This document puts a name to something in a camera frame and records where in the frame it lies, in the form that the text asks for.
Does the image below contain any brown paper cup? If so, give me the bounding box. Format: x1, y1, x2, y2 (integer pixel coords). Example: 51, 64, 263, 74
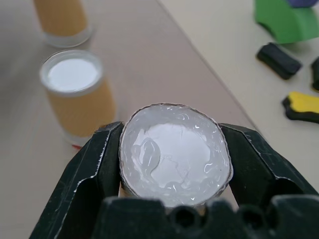
39, 49, 117, 147
118, 102, 234, 215
32, 0, 94, 48

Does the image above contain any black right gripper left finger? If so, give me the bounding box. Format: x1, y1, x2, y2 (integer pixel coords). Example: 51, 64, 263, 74
29, 121, 125, 239

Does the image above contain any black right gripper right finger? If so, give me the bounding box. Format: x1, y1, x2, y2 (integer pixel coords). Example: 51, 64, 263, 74
218, 122, 319, 207

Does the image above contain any green foam block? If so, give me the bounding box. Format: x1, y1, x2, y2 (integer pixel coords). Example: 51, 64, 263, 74
253, 0, 319, 45

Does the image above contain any yellow and black foam piece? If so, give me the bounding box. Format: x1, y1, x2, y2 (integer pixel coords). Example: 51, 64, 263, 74
282, 91, 319, 123

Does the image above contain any dark blue object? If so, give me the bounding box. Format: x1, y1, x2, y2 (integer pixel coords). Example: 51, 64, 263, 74
286, 0, 317, 8

